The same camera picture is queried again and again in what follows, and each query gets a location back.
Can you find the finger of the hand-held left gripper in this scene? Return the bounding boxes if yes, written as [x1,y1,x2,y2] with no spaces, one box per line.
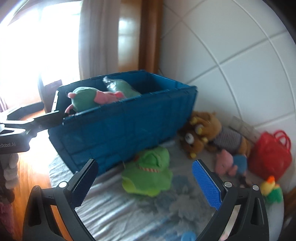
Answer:
[6,103,45,121]
[25,111,61,137]

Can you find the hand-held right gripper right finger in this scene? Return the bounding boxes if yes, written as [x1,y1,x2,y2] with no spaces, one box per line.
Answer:
[192,159,271,241]

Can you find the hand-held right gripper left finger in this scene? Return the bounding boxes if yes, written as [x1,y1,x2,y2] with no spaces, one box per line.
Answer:
[22,158,99,241]

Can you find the pink pig plush green outfit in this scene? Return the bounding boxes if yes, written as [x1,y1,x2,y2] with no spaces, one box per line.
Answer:
[65,87,124,118]

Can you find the blue plastic crate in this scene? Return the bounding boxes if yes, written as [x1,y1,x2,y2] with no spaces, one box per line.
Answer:
[48,70,198,178]

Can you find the teal cushion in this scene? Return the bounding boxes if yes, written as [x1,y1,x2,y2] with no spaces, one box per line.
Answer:
[103,76,141,99]

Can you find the person's left hand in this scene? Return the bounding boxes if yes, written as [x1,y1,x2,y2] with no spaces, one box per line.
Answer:
[0,153,19,183]

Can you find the dark wooden chair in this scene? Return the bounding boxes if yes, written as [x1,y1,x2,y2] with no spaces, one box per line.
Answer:
[37,77,63,113]

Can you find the pink pig plush blue outfit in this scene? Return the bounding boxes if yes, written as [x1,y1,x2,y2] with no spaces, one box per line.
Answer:
[214,149,249,178]

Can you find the small brown bear plush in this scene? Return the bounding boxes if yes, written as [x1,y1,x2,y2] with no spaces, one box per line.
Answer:
[179,125,206,159]

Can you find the green frog hat plush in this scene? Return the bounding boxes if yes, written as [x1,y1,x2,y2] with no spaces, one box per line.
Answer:
[122,146,173,197]

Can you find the brown plush with striped shirt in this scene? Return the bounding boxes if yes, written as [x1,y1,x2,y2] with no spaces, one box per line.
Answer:
[190,111,253,158]

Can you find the person's dark floral clothing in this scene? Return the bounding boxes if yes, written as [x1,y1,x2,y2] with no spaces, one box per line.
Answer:
[0,183,16,232]

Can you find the bright window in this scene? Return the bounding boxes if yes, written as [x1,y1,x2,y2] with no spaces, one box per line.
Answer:
[0,0,81,105]

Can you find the green parrot plush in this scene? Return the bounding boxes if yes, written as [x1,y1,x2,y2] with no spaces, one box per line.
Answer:
[260,176,284,204]

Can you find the red plastic toy case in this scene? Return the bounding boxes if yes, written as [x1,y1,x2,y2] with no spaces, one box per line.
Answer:
[248,130,292,181]

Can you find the white curtain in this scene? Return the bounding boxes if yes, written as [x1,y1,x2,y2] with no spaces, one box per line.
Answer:
[79,0,121,81]

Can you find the wooden wall pillar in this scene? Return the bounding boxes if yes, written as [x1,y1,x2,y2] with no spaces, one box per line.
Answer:
[118,0,163,75]

